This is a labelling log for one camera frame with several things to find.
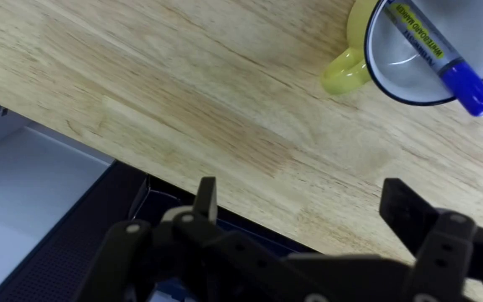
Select blue marker pen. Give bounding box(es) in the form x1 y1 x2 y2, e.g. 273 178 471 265
384 0 483 119

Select yellow enamel mug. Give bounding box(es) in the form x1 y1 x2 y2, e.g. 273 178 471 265
322 0 483 107

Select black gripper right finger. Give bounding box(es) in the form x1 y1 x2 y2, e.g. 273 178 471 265
377 176 483 302

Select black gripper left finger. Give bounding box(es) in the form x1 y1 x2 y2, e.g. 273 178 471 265
76 176 310 302

